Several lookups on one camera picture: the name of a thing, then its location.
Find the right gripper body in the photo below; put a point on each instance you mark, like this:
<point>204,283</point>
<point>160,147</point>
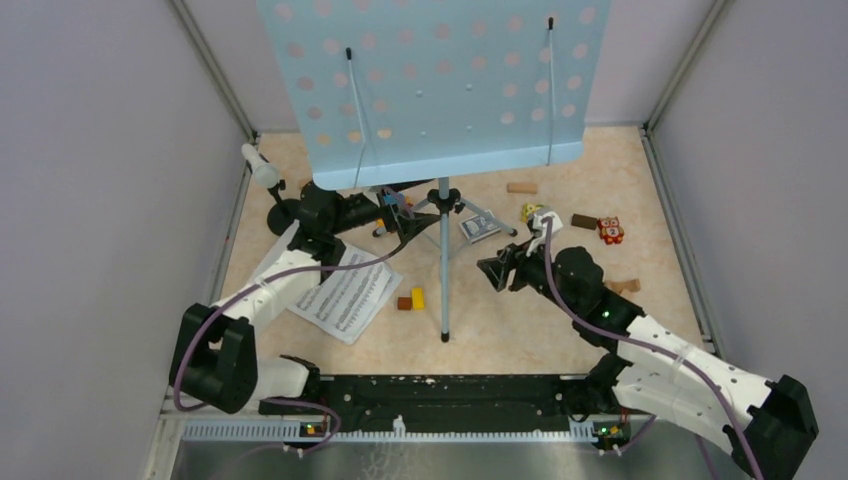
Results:
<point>531,270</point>

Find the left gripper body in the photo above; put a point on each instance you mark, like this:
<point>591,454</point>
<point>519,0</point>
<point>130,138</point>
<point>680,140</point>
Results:
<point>385,211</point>

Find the sheet music page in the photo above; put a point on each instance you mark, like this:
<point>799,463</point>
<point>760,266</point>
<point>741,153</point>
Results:
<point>345,304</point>

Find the light blue music stand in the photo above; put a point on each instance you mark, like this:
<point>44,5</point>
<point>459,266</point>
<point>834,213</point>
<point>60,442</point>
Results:
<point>386,92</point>

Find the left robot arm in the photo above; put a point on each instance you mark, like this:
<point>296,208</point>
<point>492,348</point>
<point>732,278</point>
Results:
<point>215,361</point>

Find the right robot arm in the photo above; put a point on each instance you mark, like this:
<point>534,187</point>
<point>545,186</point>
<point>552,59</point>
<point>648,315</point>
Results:
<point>766,426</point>

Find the blue playing card deck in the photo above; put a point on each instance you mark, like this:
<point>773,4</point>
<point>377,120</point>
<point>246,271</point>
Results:
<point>479,227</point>

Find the yellow owl toy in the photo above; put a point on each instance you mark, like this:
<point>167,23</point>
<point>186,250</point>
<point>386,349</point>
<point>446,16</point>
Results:
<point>528,210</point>

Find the dark brown block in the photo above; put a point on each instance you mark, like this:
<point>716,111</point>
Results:
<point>584,222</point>

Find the yellow wooden block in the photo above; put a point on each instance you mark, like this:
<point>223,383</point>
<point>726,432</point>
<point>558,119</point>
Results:
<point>418,298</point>

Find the brown wooden cylinder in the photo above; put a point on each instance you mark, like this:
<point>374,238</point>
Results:
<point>404,303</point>

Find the light wooden block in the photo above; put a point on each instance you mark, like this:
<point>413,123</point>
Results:
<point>529,188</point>

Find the red owl toy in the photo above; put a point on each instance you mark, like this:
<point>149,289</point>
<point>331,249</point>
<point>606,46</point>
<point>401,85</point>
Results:
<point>610,230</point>

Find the white microphone on stand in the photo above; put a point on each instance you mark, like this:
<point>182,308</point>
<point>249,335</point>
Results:
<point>282,213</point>

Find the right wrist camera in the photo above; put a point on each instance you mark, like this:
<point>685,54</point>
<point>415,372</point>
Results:
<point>544,224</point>

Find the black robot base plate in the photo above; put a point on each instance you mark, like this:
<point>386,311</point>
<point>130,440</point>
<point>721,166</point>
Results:
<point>464,403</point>

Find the aluminium frame rail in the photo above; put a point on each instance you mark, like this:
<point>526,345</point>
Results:
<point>223,203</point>

